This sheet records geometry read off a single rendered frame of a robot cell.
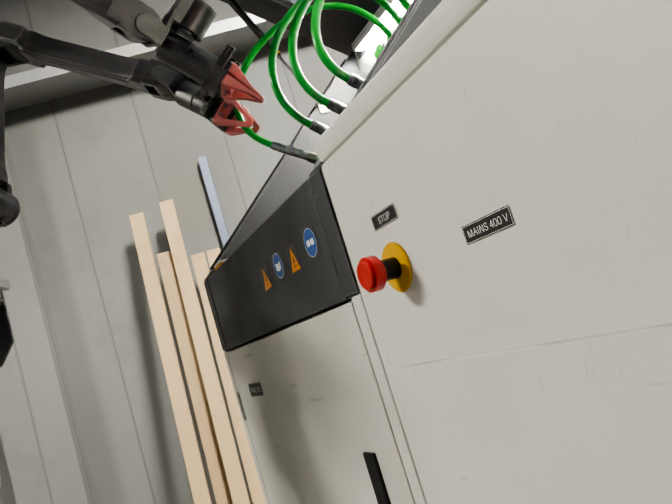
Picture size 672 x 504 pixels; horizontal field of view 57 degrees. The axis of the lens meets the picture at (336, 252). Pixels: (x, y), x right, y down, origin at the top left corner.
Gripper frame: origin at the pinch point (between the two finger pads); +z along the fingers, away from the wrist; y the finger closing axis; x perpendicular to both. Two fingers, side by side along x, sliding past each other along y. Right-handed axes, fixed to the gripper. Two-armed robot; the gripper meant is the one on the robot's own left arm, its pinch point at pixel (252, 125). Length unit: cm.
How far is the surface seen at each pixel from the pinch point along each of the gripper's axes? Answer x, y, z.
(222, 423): 98, 140, -40
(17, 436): 154, 122, -119
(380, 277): 16, -45, 56
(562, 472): 22, -49, 78
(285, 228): 15.6, -26.0, 33.4
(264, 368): 38.6, -1.5, 29.9
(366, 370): 26, -30, 55
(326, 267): 18, -31, 44
